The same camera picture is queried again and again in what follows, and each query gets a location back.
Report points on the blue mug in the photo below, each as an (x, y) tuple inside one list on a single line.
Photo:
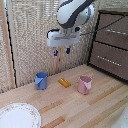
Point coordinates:
[(41, 81)]

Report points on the white floral plate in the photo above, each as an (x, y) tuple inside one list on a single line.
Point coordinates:
[(19, 116)]

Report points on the dark brown drawer cabinet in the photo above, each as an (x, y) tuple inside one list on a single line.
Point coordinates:
[(110, 43)]

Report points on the golden toast slice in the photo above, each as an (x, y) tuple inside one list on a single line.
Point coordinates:
[(64, 82)]

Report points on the pink mug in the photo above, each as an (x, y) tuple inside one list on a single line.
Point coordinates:
[(84, 84)]

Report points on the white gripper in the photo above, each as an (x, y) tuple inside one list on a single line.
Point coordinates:
[(63, 37)]

